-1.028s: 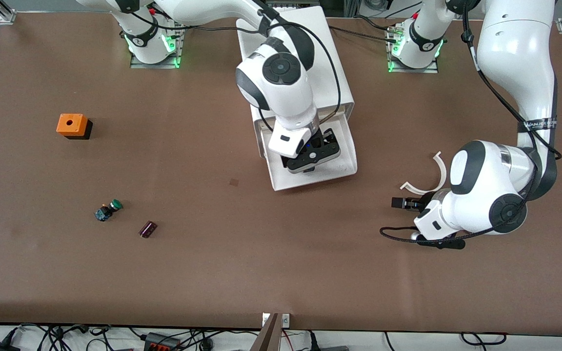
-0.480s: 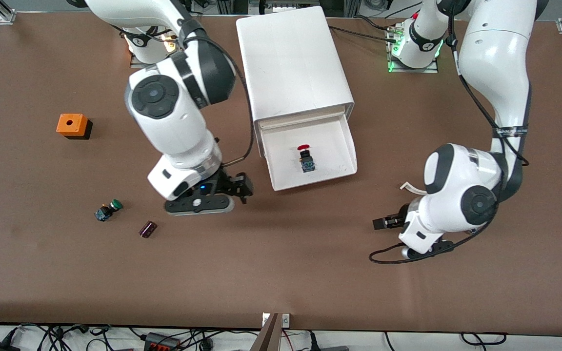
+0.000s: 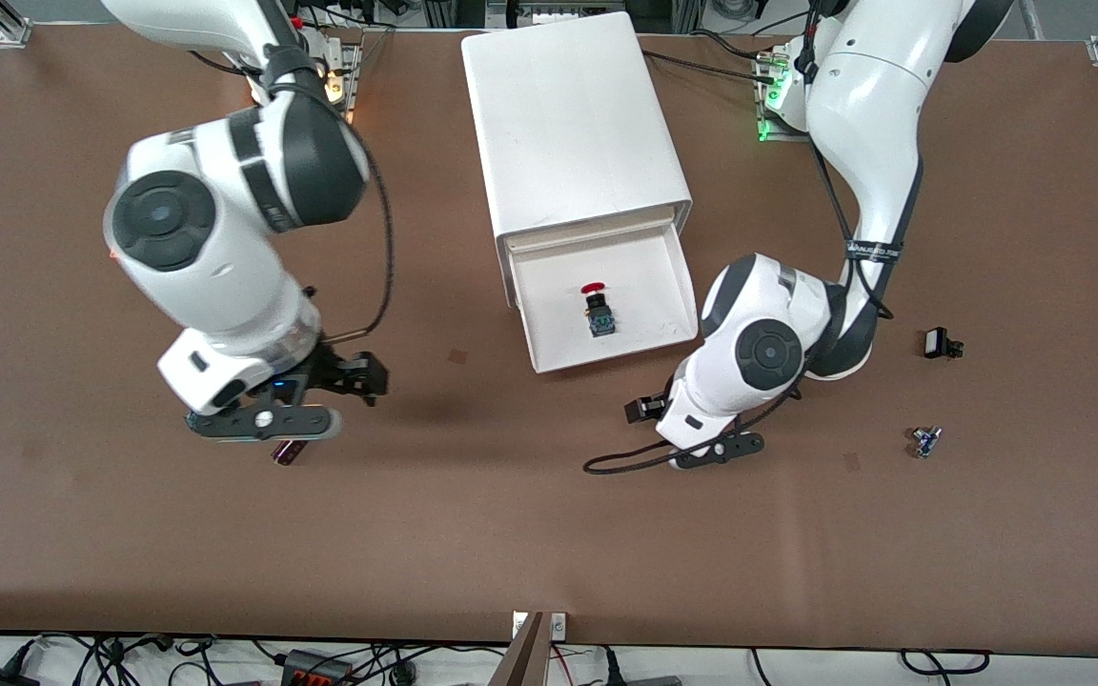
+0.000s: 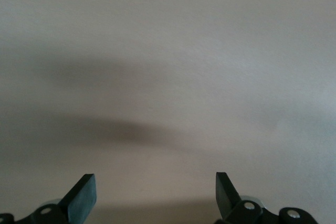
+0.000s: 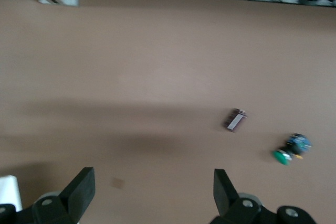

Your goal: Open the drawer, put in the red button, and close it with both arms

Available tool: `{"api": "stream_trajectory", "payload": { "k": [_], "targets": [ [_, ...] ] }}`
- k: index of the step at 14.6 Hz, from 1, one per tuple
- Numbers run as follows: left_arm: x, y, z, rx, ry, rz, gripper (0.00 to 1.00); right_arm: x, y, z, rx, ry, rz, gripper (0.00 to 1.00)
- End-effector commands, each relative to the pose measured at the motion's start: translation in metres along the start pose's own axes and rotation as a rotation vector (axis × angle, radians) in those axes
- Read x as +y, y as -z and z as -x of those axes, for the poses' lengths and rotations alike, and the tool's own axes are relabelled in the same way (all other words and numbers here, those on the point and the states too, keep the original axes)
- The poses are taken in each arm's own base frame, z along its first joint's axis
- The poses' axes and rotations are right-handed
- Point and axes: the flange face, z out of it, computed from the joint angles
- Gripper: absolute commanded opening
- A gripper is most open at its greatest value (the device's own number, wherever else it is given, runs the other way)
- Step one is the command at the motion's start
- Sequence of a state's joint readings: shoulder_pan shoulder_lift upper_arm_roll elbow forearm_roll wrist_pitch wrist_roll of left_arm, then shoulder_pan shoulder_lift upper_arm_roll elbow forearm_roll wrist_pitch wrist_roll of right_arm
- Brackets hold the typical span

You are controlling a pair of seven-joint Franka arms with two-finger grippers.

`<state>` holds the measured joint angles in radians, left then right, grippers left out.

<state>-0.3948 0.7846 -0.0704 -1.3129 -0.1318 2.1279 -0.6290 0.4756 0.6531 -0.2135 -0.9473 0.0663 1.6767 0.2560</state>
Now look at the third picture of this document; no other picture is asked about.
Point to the small black switch part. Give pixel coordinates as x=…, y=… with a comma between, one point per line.
x=936, y=343

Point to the white plastic drawer cabinet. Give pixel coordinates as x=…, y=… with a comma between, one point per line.
x=568, y=114

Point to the black and red power strip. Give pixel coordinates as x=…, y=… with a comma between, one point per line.
x=315, y=669

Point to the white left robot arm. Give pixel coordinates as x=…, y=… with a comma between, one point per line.
x=864, y=114

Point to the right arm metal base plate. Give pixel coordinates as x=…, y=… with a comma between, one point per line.
x=351, y=76

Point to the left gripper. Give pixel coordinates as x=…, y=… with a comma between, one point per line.
x=642, y=410

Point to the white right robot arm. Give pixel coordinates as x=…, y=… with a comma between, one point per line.
x=215, y=267

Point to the dark purple capacitor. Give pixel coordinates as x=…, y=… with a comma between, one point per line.
x=289, y=453

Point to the red push button switch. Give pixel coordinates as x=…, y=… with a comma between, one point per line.
x=599, y=314

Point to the grey aluminium frame structure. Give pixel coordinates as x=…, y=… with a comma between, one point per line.
x=549, y=14

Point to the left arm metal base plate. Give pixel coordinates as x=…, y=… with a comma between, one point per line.
x=778, y=136

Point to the small blue electronic component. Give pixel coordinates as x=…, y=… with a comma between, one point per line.
x=925, y=442

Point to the brown wooden post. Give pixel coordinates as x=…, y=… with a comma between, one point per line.
x=522, y=657

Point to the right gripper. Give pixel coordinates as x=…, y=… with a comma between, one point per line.
x=337, y=369

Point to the small white metal bracket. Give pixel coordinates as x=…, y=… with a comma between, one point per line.
x=518, y=625
x=559, y=625

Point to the white plastic drawer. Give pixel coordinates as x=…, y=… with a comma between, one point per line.
x=644, y=276
x=597, y=229

